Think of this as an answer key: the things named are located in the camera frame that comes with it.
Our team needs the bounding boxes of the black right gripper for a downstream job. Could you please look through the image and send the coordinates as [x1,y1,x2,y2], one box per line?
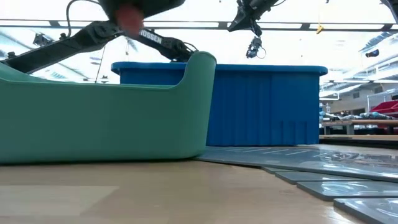
[226,0,281,38]

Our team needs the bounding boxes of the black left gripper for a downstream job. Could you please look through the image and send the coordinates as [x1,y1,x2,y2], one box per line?
[98,0,187,20]

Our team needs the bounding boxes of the large blue plastic bin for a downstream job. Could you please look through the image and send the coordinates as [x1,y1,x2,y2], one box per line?
[111,61,329,147]

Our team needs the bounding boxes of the teal plastic basket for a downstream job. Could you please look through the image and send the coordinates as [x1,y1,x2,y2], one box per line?
[0,51,218,165]

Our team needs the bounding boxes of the short grey slotted divider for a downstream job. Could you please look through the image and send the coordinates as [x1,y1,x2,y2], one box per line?
[261,166,398,224]

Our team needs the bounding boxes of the yellow hanging plug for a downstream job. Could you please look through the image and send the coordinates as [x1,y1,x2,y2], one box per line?
[315,9,325,35]

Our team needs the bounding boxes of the background storage shelf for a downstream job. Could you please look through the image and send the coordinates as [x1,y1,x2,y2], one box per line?
[319,102,331,124]

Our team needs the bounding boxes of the background work table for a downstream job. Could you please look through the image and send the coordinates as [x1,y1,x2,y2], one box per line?
[322,118,398,136]

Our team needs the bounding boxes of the red plastic tray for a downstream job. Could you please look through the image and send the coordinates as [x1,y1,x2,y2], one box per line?
[369,100,398,118]

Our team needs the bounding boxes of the black ceiling camera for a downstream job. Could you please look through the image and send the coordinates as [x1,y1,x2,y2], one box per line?
[245,36,267,60]

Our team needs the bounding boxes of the black ceiling light rail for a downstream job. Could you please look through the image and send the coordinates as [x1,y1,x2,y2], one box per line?
[0,20,398,31]

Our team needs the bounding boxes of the black hanging cable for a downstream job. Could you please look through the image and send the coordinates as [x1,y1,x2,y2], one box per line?
[94,46,106,83]

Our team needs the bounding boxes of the black left camera cable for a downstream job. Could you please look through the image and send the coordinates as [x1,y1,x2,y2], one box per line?
[65,0,101,39]

